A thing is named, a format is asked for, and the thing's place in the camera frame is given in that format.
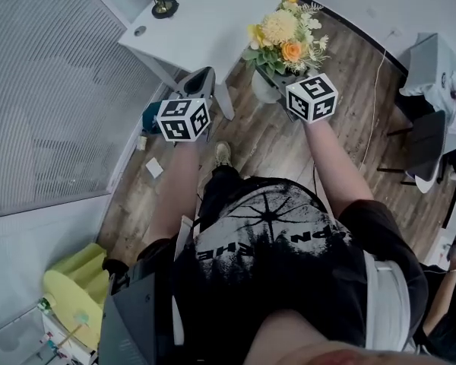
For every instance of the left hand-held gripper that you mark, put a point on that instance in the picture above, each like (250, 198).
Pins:
(183, 119)

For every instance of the person's black printed t-shirt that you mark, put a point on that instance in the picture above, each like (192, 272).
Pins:
(289, 272)

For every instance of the dark grey chair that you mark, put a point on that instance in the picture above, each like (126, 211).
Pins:
(427, 146)

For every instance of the person's right forearm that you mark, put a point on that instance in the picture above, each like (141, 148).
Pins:
(334, 158)

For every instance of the small pale packet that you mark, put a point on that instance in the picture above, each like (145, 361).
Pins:
(142, 142)

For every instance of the white paper note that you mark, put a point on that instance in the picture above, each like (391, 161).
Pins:
(154, 167)

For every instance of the person's left forearm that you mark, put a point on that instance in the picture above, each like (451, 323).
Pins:
(178, 188)

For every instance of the white table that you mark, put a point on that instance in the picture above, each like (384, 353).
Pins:
(209, 21)

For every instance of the another person's forearm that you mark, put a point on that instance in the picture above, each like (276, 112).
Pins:
(439, 302)

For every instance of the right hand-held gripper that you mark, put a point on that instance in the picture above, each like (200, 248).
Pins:
(311, 97)

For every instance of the yellow and orange flowers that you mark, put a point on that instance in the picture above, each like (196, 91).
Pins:
(285, 36)

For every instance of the clear plastic storage box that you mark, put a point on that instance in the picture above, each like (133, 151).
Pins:
(7, 340)

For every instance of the person's black trousers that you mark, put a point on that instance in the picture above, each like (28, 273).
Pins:
(221, 190)

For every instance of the white round vase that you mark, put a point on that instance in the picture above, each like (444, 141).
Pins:
(263, 88)

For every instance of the box of colourful craft items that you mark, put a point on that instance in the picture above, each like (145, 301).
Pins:
(59, 342)

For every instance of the grey hip pack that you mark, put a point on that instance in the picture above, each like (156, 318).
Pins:
(131, 318)

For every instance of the dark teal bag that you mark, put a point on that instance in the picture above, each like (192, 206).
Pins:
(149, 117)

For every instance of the grey pleated window blind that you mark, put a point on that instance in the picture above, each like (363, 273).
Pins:
(53, 89)

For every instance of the person's beige shoe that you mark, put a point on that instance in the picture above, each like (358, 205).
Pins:
(223, 154)

